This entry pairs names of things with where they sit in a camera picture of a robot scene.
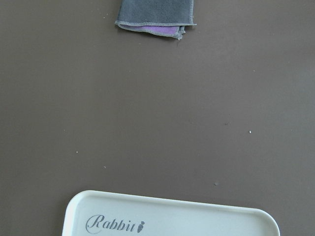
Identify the grey folded cloth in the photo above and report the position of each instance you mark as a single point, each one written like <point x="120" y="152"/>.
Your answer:
<point x="167" y="18"/>

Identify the cream rabbit tray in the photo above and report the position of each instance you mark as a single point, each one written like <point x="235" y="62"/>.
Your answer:
<point x="96" y="213"/>

